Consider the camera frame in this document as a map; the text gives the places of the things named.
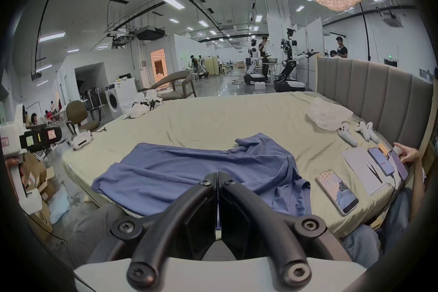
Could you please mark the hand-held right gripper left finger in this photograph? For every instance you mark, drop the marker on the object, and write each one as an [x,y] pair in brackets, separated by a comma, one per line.
[191,212]

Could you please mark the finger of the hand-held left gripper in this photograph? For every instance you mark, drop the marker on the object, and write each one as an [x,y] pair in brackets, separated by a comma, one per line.
[42,137]

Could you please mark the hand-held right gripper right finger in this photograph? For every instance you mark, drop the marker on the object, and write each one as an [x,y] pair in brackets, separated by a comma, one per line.
[246,215]

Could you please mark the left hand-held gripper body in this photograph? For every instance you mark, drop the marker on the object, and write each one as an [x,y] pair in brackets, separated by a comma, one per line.
[10,138]

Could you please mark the person's left hand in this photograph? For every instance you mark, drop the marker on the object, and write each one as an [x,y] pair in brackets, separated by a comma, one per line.
[12,163]

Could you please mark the group of people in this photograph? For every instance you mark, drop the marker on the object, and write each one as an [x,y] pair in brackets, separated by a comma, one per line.
[48,116]

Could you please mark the brown office chair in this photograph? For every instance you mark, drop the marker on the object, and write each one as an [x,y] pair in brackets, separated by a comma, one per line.
[78,114]

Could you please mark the heap of cartons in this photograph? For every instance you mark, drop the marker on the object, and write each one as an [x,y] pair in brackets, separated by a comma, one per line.
[37,181]

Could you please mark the blue shirt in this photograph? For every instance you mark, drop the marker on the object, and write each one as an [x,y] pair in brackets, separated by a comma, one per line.
[205,164]

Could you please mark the pale blue pillow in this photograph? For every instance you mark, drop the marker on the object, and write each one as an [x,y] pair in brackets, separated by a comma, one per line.
[59,205]

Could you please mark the white washing machine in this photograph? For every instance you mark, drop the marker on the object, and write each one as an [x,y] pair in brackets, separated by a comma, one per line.
[114,100]

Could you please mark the phone with pale patterned screen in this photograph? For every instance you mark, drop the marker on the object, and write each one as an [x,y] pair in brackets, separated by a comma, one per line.
[337,193]

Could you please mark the bed with pale green sheet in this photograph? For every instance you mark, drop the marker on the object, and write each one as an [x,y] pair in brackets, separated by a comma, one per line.
[212,119]

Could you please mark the white paper sheet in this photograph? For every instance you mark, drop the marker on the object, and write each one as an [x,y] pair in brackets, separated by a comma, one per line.
[359,164]

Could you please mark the white hand controller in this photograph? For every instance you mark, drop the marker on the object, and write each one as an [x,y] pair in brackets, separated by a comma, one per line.
[372,133]
[359,127]
[347,136]

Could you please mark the white plastic bag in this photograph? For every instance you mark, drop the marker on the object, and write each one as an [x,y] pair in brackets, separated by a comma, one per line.
[325,112]

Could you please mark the wooden armchair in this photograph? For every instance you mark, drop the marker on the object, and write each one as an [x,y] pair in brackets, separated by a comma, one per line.
[181,82]

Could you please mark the black tweezers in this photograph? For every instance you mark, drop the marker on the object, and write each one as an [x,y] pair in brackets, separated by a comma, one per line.
[374,171]

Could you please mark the phone with blue red screen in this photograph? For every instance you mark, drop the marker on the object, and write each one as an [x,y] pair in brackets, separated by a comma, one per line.
[381,160]

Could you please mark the white humanoid robot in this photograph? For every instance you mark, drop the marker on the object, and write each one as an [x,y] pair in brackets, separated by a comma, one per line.
[254,66]

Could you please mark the black wheeled robot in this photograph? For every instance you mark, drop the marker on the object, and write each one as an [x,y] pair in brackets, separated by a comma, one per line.
[289,71]

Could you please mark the phone with purple screen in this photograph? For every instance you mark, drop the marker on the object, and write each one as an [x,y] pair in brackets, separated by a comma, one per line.
[398,165]

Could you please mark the grey padded headboard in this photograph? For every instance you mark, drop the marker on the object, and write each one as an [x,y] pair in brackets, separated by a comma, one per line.
[376,95]

